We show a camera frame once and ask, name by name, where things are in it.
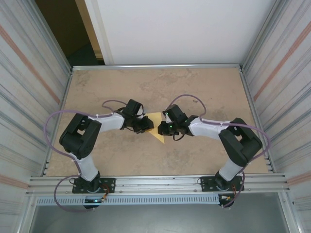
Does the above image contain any yellow paper sheet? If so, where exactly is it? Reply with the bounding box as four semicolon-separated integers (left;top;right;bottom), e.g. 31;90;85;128
145;111;166;145

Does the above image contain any grey metal sheet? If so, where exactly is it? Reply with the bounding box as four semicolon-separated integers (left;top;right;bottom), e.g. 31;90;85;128
29;205;292;233

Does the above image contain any translucent corrugated side panel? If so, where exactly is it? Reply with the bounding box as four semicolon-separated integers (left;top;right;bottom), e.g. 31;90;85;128
0;0;72;216
242;0;311;216

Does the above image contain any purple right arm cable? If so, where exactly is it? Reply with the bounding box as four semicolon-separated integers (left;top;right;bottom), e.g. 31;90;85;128
163;94;272;209

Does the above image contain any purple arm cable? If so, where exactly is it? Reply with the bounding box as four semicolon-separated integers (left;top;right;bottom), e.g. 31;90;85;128
163;94;272;209
45;99;129;213

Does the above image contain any thin aluminium table rail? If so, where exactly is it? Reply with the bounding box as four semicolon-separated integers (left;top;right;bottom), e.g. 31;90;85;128
70;63;243;71

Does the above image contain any wide aluminium mounting rail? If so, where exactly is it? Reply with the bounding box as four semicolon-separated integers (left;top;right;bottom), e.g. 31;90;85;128
25;172;291;195

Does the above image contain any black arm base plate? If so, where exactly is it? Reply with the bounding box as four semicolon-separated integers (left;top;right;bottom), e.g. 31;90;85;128
200;175;244;192
72;178;116;194

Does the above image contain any aluminium table side rail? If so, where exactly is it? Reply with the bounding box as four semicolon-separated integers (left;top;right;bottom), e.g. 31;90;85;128
239;69;275;173
43;69;73;176

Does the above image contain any grey slotted cable duct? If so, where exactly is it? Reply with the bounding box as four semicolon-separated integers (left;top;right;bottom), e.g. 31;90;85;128
35;195;221;206

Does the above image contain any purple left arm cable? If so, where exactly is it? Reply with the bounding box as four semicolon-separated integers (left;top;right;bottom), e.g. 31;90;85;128
45;99;129;213

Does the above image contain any connector board with orange wires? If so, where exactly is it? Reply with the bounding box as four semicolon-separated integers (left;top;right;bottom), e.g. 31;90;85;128
218;185;238;209
83;185;109;210

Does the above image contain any cream door frame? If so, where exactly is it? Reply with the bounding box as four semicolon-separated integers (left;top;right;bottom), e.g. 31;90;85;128
74;0;105;66

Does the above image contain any aluminium corner post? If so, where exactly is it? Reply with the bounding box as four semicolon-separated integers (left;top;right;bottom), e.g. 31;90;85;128
21;0;73;73
239;0;287;72

